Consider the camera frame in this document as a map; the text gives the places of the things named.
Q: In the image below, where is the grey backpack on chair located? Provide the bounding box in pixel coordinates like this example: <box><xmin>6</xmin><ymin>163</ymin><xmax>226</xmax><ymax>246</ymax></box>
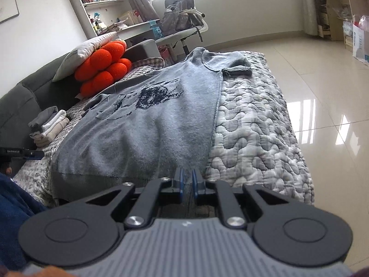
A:
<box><xmin>160</xmin><ymin>0</ymin><xmax>203</xmax><ymax>36</ymax></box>

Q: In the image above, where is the grey knitted cat sweater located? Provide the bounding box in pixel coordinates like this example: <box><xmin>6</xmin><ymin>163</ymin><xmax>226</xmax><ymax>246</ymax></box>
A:
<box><xmin>51</xmin><ymin>48</ymin><xmax>252</xmax><ymax>201</ymax></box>

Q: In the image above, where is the grey checkered blanket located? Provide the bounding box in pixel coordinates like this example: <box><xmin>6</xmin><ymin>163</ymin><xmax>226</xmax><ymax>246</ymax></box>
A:
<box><xmin>126</xmin><ymin>57</ymin><xmax>164</xmax><ymax>79</ymax></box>

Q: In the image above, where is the white desk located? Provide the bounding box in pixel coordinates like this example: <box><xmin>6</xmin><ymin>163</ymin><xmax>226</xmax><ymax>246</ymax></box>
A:
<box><xmin>115</xmin><ymin>19</ymin><xmax>161</xmax><ymax>45</ymax></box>

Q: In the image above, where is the grey sofa headboard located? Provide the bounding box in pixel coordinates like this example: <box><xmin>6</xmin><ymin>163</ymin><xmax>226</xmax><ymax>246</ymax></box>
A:
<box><xmin>1</xmin><ymin>39</ymin><xmax>161</xmax><ymax>178</ymax></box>

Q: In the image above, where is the stack of folded clothes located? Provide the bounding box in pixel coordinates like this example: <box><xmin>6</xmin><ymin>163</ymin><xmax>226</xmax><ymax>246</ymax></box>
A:
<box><xmin>27</xmin><ymin>106</ymin><xmax>71</xmax><ymax>148</ymax></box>

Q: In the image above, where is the white blue cardboard box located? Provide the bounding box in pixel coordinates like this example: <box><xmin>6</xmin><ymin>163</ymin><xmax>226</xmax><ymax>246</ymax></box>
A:
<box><xmin>353</xmin><ymin>15</ymin><xmax>369</xmax><ymax>65</ymax></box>

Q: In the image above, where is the white pillow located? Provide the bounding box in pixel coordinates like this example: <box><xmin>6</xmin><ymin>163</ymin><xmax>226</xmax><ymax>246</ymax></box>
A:
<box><xmin>53</xmin><ymin>31</ymin><xmax>117</xmax><ymax>83</ymax></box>

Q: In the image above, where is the white office chair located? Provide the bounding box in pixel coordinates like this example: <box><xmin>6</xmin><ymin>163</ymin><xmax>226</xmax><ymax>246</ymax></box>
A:
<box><xmin>155</xmin><ymin>0</ymin><xmax>208</xmax><ymax>55</ymax></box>

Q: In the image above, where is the orange pumpkin cushion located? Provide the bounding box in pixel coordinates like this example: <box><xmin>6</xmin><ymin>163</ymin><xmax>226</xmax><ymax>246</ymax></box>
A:
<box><xmin>74</xmin><ymin>39</ymin><xmax>133</xmax><ymax>98</ymax></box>

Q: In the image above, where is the right beige curtain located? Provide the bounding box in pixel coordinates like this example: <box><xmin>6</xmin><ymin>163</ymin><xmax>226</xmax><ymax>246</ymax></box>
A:
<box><xmin>303</xmin><ymin>0</ymin><xmax>318</xmax><ymax>36</ymax></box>

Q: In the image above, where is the wooden desk shelf unit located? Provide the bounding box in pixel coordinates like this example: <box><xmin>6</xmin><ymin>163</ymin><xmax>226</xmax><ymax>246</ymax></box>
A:
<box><xmin>315</xmin><ymin>0</ymin><xmax>368</xmax><ymax>51</ymax></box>

